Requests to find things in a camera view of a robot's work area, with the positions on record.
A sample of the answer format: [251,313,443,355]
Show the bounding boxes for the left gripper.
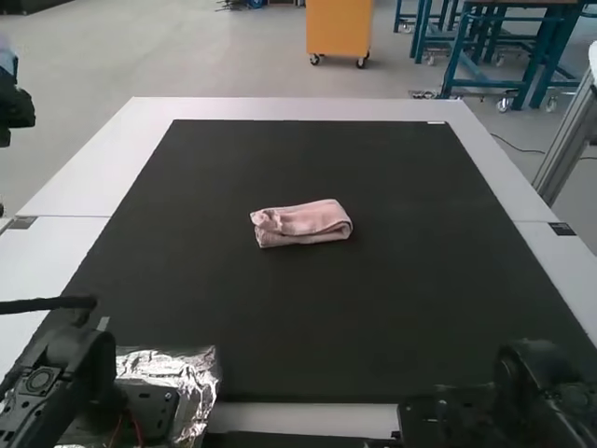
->
[0,84,37,147]

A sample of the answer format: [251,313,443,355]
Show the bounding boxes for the pale towel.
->
[249,198,355,252]

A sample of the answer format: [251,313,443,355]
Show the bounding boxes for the black cable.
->
[0,292,98,316]

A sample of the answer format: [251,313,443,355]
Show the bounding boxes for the yellow wheeled cart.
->
[304,0,375,70]

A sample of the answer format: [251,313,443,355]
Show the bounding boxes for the grey floor cable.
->
[488,132,546,154]

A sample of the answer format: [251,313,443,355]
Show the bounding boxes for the black mat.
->
[58,119,588,406]

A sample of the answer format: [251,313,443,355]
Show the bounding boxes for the dark base panel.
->
[396,385,507,448]
[111,380,182,443]

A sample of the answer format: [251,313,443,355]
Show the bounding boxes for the blue frame workbench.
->
[393,0,505,66]
[439,0,583,113]

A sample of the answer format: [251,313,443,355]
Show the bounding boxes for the silver foil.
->
[113,343,221,448]

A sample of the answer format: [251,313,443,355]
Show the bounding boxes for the aluminium profile post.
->
[531,68,597,207]

